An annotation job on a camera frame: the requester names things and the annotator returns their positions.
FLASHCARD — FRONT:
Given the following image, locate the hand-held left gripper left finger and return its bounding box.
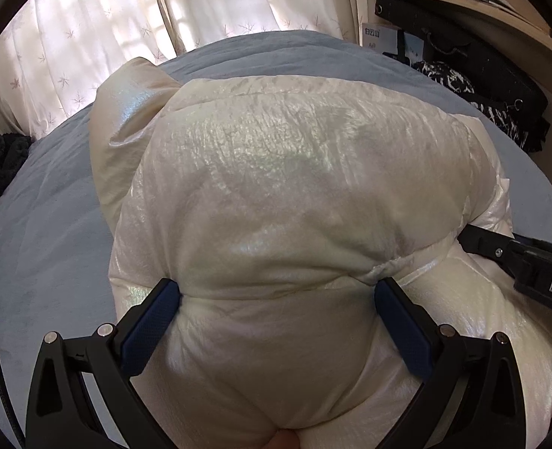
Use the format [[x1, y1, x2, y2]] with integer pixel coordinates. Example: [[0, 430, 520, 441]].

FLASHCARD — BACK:
[[24, 278, 183, 449]]

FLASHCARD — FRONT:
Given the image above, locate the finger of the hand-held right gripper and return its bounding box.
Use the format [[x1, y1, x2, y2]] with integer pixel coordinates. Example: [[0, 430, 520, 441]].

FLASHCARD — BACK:
[[458, 224, 522, 269]]

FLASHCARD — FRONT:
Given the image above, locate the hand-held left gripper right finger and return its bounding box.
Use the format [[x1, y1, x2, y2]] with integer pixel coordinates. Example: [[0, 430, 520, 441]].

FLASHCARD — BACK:
[[374, 277, 527, 449]]

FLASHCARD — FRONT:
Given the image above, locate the cream white puffer jacket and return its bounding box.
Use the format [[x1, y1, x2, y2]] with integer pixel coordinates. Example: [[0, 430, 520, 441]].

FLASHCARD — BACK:
[[89, 57, 552, 449]]

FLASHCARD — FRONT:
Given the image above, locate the blue-grey bed blanket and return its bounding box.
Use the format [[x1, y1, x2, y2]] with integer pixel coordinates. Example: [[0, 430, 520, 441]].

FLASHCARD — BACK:
[[0, 29, 552, 449]]

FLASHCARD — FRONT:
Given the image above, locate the black white patterned cloth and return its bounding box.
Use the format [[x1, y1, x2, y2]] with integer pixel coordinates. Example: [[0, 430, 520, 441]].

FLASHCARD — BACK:
[[412, 60, 551, 153]]

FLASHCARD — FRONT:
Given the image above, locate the black bag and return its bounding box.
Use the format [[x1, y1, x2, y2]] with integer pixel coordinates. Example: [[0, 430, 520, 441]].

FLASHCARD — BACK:
[[373, 0, 549, 127]]

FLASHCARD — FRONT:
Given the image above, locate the black fuzzy cloth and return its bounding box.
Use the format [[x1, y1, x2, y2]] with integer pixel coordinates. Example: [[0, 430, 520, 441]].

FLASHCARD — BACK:
[[0, 132, 33, 202]]

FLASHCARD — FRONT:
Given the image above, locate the white printed box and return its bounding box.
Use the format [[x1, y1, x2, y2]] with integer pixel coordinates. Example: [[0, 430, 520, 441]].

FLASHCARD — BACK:
[[360, 22, 427, 64]]

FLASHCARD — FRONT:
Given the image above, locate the light wooden shelf unit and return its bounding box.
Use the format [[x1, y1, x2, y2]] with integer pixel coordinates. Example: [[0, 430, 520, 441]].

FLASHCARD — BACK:
[[368, 0, 552, 66]]

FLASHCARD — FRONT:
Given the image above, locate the white floral sheer curtain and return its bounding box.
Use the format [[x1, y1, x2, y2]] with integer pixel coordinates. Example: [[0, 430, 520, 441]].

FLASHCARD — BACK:
[[0, 0, 366, 141]]

